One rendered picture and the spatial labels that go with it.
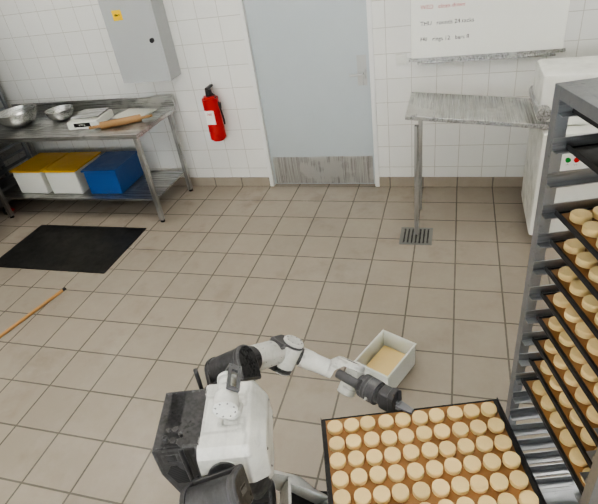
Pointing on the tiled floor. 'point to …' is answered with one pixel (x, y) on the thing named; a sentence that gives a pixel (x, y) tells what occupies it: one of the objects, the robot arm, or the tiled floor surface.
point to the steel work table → (143, 191)
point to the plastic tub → (388, 358)
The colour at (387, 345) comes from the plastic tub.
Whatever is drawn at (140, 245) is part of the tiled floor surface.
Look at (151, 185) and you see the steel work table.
